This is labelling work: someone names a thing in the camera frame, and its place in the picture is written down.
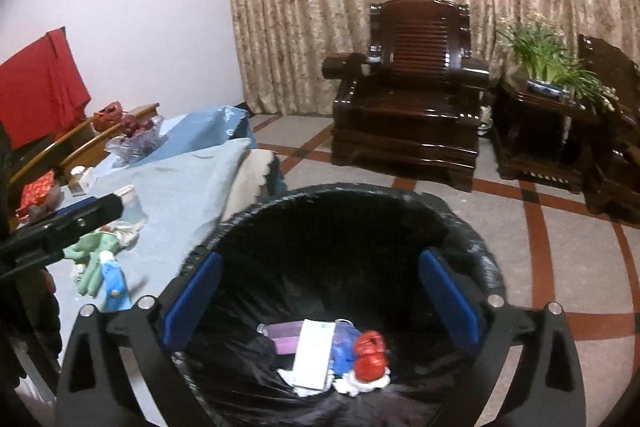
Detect beige scalloped tablecloth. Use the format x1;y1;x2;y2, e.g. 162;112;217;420
222;150;288;222

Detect green rubber glove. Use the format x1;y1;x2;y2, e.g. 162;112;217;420
64;229;123;297

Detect dark wooden side table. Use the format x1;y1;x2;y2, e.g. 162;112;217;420
492;74;601;195

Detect small white bag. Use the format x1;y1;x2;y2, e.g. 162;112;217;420
477;104;496;138

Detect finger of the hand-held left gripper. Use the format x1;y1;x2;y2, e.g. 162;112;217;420
25;196;108;229
0;194;126;279

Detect red cloth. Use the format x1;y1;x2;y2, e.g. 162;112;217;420
0;27;92;151

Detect red ornament basket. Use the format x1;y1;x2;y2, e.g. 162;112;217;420
94;101;125;131

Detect white cardboard box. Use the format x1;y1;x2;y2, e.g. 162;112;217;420
291;320;337;390

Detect glass bowl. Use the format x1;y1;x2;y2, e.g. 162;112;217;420
15;187;63;223

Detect green potted plant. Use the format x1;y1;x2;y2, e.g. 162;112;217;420
495;13;617;113

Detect grey tablecloth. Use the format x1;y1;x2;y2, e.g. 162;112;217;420
20;138;252;427

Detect light wooden chair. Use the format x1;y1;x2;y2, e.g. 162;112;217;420
10;107;126;188

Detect red plastic bag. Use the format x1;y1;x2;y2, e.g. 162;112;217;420
352;330;390;382

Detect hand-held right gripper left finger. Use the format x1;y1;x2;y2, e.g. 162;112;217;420
56;251;223;427

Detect blue plastic shoe cover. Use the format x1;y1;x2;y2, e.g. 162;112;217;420
330;322;362;373

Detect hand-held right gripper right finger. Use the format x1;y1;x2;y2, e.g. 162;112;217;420
419;248;587;427

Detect dark wooden armchair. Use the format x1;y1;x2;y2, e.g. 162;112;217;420
322;0;491;192
577;34;640;228

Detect bin with black liner bag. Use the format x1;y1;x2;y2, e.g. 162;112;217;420
160;184;506;427

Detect bag of red fruit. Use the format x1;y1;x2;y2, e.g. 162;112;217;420
105;114;165;165

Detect blue wet wipe packet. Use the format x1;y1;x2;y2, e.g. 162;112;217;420
100;252;132;312

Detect red patterned packets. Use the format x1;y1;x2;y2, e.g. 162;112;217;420
17;170;56;220

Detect small white jar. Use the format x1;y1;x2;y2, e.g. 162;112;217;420
67;164;96;197

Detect blue tablecloth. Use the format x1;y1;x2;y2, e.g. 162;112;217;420
107;106;258;168

